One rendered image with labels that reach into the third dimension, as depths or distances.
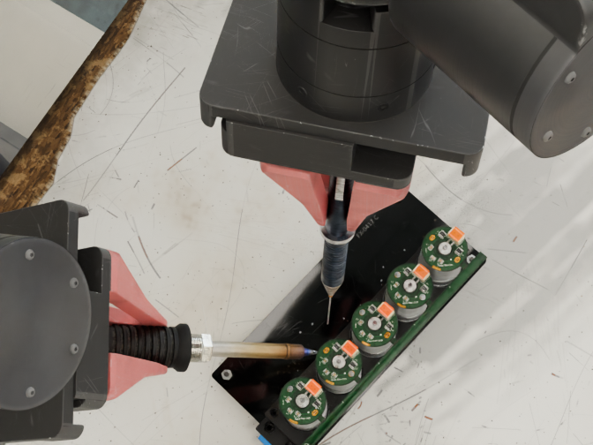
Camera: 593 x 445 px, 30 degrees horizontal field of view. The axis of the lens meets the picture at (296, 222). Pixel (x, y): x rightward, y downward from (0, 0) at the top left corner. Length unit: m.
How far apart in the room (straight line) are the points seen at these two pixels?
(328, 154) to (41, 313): 0.11
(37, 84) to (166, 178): 0.60
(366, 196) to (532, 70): 0.14
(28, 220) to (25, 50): 0.80
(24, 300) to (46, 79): 0.92
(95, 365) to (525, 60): 0.26
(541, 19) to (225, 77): 0.15
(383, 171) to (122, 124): 0.33
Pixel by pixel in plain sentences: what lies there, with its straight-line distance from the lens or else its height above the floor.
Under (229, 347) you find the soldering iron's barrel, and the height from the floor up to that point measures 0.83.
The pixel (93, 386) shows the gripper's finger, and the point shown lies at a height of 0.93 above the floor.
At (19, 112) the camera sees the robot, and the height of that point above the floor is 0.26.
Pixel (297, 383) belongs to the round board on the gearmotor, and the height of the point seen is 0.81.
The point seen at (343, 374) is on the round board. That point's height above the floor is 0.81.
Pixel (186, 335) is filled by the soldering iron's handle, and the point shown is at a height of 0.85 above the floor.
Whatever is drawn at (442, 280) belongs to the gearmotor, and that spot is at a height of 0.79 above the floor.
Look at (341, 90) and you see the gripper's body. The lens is 0.38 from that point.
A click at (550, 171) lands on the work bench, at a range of 0.69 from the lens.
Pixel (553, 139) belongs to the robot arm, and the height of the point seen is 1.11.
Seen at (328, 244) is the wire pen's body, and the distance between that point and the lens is 0.50.
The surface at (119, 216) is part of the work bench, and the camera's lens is 0.69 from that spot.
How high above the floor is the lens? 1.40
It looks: 75 degrees down
